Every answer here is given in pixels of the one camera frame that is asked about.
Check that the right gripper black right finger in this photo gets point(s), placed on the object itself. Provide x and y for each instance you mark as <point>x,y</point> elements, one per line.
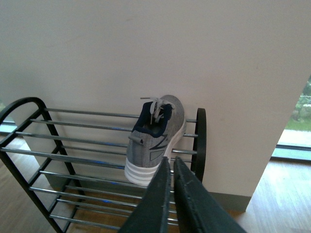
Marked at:
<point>197,210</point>

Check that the grey sneaker white sole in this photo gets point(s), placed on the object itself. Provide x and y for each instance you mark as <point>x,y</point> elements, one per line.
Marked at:
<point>161,124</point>

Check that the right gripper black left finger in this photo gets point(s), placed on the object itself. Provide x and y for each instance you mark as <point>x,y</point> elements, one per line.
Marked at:
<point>151,215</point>

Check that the black metal shoe rack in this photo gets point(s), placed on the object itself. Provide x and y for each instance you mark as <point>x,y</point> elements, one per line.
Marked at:
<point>71,164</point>

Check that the dark window frame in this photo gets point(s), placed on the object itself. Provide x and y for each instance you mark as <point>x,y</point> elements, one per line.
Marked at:
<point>292,153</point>

